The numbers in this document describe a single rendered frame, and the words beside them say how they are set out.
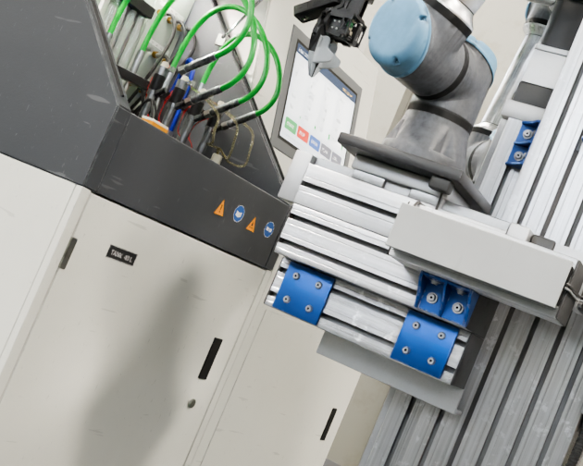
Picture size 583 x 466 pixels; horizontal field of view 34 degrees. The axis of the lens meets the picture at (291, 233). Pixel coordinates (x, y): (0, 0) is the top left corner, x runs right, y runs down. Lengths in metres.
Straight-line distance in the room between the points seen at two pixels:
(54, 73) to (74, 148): 0.18
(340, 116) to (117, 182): 1.25
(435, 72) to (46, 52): 0.77
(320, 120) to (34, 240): 1.25
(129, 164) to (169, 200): 0.15
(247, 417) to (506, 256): 1.22
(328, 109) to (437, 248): 1.49
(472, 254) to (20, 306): 0.81
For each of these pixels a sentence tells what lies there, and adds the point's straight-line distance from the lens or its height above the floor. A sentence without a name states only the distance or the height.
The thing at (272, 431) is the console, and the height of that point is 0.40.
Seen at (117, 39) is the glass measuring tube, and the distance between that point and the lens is 2.43.
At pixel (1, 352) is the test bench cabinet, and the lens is 1.76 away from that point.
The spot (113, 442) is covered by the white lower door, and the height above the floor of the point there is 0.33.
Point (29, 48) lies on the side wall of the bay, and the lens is 1.94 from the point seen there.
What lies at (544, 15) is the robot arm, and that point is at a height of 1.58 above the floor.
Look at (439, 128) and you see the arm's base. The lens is 1.58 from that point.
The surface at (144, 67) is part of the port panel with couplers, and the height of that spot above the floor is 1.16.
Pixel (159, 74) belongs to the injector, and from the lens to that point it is 2.17.
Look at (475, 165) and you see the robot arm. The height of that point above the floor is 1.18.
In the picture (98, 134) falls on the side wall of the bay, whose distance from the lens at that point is 1.74.
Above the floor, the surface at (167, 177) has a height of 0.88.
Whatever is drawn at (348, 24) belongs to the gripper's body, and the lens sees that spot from 2.08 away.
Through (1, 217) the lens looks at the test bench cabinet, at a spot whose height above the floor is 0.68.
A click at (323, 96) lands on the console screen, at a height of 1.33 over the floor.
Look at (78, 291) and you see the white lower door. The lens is 1.80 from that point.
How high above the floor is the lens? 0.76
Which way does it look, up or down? 3 degrees up
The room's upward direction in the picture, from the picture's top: 23 degrees clockwise
